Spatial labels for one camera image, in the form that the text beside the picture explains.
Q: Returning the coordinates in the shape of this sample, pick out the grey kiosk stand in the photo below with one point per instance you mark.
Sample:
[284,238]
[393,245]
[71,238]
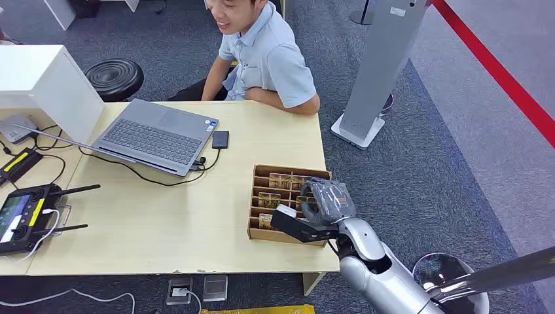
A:
[381,65]

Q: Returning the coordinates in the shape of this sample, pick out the black external drive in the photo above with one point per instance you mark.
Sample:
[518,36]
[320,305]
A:
[220,139]

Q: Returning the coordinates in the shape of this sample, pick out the white desk leg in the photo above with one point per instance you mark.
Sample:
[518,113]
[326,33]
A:
[313,282]

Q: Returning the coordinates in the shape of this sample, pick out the white box shelf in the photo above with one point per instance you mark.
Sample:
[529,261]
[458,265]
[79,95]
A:
[43,82]

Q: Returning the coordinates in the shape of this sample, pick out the black round stool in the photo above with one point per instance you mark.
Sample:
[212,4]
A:
[114,79]

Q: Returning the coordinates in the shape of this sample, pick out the grey open laptop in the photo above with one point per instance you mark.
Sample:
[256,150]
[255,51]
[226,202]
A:
[151,136]

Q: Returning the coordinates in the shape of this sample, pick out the person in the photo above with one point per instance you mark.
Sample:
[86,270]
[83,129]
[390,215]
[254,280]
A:
[271,56]

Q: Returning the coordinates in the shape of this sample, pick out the black device with yellow label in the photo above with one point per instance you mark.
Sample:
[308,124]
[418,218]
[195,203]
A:
[19,164]

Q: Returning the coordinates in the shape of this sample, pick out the floor socket with plug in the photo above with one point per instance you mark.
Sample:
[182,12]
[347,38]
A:
[179,291]

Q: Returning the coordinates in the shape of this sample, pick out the cardboard card organiser box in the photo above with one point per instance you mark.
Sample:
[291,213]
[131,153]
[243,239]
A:
[260,236]

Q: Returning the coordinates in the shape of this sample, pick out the white cabinet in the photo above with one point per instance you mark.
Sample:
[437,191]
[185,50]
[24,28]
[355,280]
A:
[60,11]

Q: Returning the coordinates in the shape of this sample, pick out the yellow strip object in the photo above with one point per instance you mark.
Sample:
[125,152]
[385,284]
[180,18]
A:
[260,310]

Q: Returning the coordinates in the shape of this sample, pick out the black remote controller with screen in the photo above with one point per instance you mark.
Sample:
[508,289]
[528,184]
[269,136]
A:
[21,221]

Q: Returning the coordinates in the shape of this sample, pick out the gold printed card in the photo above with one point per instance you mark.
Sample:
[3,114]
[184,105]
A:
[269,200]
[299,183]
[279,180]
[265,221]

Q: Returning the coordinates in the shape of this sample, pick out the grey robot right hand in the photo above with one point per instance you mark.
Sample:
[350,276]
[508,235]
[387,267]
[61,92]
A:
[329,201]

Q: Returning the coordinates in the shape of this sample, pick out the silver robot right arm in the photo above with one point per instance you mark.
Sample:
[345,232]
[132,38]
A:
[381,277]

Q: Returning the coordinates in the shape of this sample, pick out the chrome stanchion base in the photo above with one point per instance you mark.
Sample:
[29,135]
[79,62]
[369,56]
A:
[438,266]

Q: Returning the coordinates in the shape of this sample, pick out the steel floor socket plate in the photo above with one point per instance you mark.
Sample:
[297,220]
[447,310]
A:
[215,288]

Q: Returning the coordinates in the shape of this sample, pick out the chrome stanchion post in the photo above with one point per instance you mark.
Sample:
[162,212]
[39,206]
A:
[503,275]

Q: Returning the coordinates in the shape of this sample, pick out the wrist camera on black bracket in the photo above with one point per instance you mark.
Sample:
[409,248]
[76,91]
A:
[299,229]

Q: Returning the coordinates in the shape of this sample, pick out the grey network hub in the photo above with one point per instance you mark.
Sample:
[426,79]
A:
[16,128]

